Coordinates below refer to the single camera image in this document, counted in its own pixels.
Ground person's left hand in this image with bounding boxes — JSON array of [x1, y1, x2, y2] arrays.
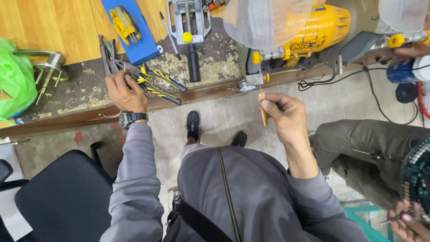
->
[[105, 71, 148, 114]]

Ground person's right hand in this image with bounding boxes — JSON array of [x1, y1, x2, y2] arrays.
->
[[260, 93, 315, 147]]

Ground small brass-coloured strip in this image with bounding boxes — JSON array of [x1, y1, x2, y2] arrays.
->
[[258, 92, 269, 127]]

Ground yellow and black handled pliers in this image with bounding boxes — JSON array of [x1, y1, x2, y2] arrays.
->
[[115, 60, 188, 106]]

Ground black wrist watch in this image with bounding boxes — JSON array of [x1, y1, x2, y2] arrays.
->
[[118, 110, 149, 130]]

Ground green-tipped grey hand tool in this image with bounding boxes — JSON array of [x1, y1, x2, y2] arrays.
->
[[105, 39, 119, 74]]

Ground grey locking pliers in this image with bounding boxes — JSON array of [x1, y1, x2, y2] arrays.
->
[[97, 35, 113, 77]]

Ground blue box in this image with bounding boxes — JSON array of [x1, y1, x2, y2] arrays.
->
[[101, 0, 164, 66]]

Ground silver round lock part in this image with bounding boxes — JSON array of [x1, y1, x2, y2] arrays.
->
[[236, 79, 257, 93]]

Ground person's black right shoe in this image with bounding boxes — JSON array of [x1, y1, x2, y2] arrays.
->
[[231, 131, 248, 148]]

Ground person's black shoe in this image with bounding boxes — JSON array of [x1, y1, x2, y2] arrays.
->
[[185, 110, 202, 142], [231, 131, 248, 148]]

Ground yellow hex key set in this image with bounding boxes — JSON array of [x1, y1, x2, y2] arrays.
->
[[109, 5, 142, 46]]

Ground person's black left shoe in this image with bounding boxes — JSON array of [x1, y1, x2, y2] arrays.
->
[[185, 110, 202, 142]]

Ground black and silver pen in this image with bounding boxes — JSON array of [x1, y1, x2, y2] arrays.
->
[[159, 11, 182, 61]]

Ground person's grey clothing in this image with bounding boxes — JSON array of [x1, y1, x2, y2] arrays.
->
[[177, 143, 370, 242]]

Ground large clear grinder eye shield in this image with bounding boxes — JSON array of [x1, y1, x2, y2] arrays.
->
[[223, 0, 313, 52]]

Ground yellow bench grinder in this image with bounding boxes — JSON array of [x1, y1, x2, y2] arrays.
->
[[245, 0, 430, 77]]

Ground silver drill press vise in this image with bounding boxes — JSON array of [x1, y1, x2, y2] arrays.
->
[[166, 0, 212, 46]]

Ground green plastic bag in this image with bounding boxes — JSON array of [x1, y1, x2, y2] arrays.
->
[[0, 37, 38, 126]]

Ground black round disc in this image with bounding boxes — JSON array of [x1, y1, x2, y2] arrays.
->
[[395, 82, 419, 104]]

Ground black chair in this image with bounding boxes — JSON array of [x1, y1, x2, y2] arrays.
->
[[0, 141, 117, 242]]

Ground blue and white can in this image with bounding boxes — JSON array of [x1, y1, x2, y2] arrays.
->
[[386, 55, 430, 84]]

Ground teal beaded cloth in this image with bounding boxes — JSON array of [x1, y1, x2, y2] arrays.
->
[[399, 137, 430, 223]]

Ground black crossbody bag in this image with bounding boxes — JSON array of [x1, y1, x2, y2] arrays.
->
[[163, 147, 243, 242]]

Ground thin metal tool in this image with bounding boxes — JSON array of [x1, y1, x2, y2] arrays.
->
[[380, 209, 414, 226]]

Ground small clear grinder eye shield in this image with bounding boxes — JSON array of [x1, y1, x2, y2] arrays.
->
[[378, 0, 429, 35]]

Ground black cylindrical handle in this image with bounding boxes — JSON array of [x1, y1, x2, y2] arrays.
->
[[187, 44, 201, 83]]

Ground silver door lever handle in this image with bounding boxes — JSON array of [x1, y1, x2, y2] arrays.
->
[[12, 49, 70, 105]]

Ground black power cable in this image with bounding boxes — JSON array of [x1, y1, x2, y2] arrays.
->
[[297, 64, 430, 125]]

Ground silver key ring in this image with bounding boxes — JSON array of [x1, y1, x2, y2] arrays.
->
[[167, 186, 182, 206]]

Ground silver metal bracket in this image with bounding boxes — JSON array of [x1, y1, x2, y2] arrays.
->
[[0, 136, 33, 146]]

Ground orange tool handles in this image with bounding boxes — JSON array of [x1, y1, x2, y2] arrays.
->
[[201, 0, 232, 11]]

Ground teal metal frame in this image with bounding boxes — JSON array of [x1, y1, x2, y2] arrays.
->
[[342, 204, 394, 242]]

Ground red hose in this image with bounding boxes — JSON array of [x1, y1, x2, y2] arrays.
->
[[416, 81, 430, 120]]

